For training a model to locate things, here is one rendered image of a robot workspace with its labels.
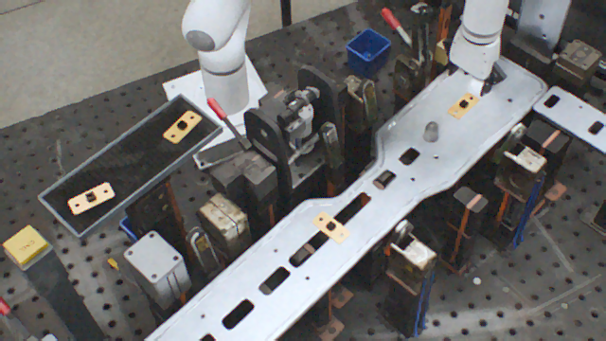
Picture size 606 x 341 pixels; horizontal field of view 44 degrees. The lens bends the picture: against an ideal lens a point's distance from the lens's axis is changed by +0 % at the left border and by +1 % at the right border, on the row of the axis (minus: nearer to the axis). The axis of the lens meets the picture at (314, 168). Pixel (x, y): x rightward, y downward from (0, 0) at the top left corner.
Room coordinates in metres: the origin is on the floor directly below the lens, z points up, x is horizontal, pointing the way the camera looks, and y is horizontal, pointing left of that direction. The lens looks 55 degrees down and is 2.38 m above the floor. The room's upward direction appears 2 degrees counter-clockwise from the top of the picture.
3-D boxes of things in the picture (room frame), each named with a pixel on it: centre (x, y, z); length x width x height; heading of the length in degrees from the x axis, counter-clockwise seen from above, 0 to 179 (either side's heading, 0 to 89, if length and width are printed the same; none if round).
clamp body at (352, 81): (1.17, -0.11, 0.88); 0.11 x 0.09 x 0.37; 44
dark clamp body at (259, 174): (0.94, 0.13, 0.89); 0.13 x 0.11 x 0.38; 44
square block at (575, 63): (1.25, -0.65, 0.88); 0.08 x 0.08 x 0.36; 44
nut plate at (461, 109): (1.15, -0.37, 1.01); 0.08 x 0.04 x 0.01; 134
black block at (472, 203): (0.89, -0.35, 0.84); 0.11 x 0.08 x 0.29; 44
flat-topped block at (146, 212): (0.91, 0.37, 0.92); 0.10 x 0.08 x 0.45; 134
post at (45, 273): (0.72, 0.55, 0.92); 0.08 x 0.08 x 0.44; 44
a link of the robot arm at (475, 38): (1.15, -0.37, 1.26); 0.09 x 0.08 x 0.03; 44
